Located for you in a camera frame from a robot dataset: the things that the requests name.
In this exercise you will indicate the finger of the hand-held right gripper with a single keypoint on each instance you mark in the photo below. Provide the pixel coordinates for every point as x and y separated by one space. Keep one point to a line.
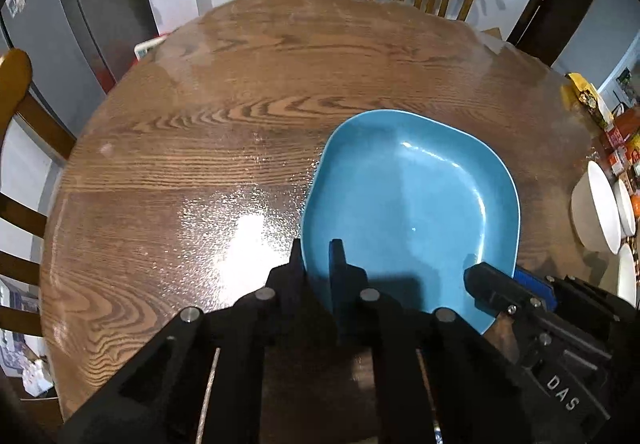
537 289
492 289

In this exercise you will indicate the grey refrigerator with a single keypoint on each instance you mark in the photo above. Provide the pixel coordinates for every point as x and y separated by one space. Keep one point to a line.
65 23

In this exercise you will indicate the blue plate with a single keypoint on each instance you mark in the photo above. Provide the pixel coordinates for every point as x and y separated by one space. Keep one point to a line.
410 204

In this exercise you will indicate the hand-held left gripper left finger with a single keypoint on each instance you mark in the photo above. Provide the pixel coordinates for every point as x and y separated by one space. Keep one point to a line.
296 274

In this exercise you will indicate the medium white bowl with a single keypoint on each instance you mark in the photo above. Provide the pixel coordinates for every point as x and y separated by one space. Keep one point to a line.
626 209

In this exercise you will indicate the white floor scale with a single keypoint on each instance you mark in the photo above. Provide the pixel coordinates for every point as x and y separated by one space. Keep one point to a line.
147 48

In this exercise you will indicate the pile of floor clutter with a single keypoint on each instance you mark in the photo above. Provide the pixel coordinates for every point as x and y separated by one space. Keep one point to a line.
25 349

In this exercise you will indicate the large white bowl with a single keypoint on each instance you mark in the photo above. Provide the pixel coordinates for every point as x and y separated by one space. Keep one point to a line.
592 209

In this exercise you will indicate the orange fruit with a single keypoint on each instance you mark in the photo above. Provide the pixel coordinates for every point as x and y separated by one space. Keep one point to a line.
636 214

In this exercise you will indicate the red sauce bottle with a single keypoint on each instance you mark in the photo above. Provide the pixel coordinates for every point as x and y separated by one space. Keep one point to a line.
627 121

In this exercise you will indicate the yellow snack packet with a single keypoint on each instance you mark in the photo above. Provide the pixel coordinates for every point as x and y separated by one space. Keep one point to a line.
582 83

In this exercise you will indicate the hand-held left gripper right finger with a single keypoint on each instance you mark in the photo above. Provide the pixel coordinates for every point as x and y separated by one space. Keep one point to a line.
337 274

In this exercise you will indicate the red label jar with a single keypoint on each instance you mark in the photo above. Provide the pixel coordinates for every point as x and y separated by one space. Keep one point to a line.
614 137

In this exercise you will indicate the wooden bead trivet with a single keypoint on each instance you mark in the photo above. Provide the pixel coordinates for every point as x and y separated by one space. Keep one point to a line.
635 249

